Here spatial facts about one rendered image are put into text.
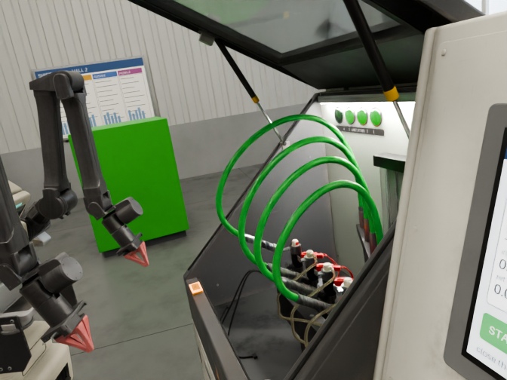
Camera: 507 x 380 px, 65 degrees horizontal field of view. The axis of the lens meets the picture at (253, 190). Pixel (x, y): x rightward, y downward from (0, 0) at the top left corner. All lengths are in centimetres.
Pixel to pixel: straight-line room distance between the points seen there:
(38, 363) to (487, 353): 121
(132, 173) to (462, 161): 380
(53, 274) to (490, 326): 78
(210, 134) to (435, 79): 689
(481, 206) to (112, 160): 383
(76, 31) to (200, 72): 210
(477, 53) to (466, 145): 12
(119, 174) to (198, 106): 353
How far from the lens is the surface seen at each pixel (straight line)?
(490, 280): 56
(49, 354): 146
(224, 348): 96
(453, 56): 62
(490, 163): 55
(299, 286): 85
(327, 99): 122
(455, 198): 59
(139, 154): 418
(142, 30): 745
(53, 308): 98
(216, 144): 746
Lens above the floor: 151
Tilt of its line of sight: 15 degrees down
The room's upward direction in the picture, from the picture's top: 9 degrees counter-clockwise
